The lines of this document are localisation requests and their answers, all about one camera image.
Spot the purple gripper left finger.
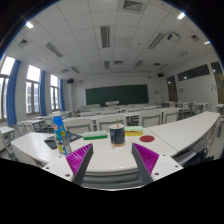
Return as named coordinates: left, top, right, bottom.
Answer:
left=66, top=143, right=93, bottom=185

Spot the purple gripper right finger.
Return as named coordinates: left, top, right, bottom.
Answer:
left=131, top=143, right=159, bottom=185

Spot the blue labelled water bottle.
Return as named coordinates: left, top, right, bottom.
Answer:
left=53, top=116, right=71, bottom=155

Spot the red round coaster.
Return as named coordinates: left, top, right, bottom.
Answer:
left=140, top=135, right=155, bottom=142

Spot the green yellow sponge block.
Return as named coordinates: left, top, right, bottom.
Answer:
left=124, top=126, right=143, bottom=136

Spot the black notebook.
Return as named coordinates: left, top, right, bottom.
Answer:
left=43, top=131, right=83, bottom=150

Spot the dark blue mug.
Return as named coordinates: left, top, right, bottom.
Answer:
left=109, top=122, right=125, bottom=147

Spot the white chair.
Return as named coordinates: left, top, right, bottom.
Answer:
left=96, top=114, right=126, bottom=131
left=162, top=108, right=179, bottom=124
left=139, top=110, right=162, bottom=128
left=63, top=118, right=93, bottom=134

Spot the white chair left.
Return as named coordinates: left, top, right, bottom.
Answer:
left=63, top=118, right=93, bottom=134

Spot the white chair centre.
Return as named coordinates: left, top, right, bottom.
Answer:
left=96, top=114, right=126, bottom=131

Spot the white chair far right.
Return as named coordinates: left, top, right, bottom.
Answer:
left=162, top=108, right=179, bottom=124

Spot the white lectern desk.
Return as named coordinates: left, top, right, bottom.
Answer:
left=105, top=101, right=119, bottom=106

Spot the green chalkboard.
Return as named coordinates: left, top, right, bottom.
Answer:
left=86, top=85, right=149, bottom=106

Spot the brown wooden door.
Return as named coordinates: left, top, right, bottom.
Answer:
left=167, top=76, right=178, bottom=102

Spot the blue curtain far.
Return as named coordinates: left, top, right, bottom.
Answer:
left=59, top=79, right=65, bottom=111

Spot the blue curtain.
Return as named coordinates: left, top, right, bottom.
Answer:
left=39, top=70, right=46, bottom=116
left=59, top=79, right=65, bottom=111
left=6, top=60, right=21, bottom=126

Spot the blue curtain middle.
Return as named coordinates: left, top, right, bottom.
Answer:
left=39, top=70, right=46, bottom=116

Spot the blue curtain left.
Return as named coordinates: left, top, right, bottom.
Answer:
left=6, top=60, right=21, bottom=126

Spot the ceiling projector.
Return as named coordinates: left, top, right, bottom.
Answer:
left=167, top=33, right=181, bottom=41

